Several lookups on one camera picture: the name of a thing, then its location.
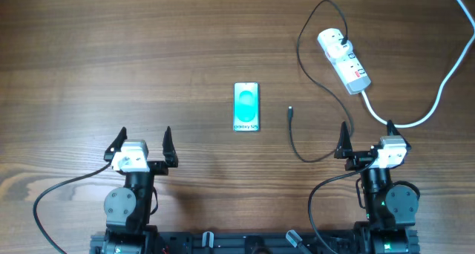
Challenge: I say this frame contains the white power strip cord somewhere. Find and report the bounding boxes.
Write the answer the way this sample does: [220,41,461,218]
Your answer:
[360,0,475,129]

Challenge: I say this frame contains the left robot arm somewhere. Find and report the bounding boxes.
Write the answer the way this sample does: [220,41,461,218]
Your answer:
[90,128,179,254]

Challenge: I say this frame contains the black left camera cable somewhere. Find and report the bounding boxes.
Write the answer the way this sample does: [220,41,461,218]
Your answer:
[33,160,113,254]

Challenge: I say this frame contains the Galaxy S25 smartphone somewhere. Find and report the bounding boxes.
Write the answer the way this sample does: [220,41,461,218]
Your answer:
[233,82,260,132]

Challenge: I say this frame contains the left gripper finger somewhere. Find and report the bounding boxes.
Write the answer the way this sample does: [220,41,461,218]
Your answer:
[103,127,127,161]
[163,126,177,166]

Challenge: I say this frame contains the black right camera cable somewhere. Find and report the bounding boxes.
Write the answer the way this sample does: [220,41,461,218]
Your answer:
[307,157,378,254]

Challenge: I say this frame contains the white USB charger plug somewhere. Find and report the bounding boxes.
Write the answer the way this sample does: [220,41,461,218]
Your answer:
[327,41,353,62]

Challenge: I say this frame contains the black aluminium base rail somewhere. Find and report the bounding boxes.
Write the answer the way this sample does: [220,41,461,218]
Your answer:
[88,229,421,254]

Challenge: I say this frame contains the white power strip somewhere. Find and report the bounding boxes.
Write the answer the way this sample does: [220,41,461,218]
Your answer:
[317,28,371,95]

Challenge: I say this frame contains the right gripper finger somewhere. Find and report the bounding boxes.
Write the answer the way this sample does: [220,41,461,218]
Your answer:
[334,122,353,159]
[386,120,411,150]

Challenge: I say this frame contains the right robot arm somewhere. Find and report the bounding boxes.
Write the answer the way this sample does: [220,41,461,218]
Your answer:
[334,121,421,254]

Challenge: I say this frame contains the black USB-C charger cable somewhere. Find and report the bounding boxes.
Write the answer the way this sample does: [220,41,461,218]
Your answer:
[286,0,356,163]

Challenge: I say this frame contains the black camera cable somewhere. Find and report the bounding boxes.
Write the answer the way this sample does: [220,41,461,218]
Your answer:
[33,160,113,254]
[307,157,378,254]

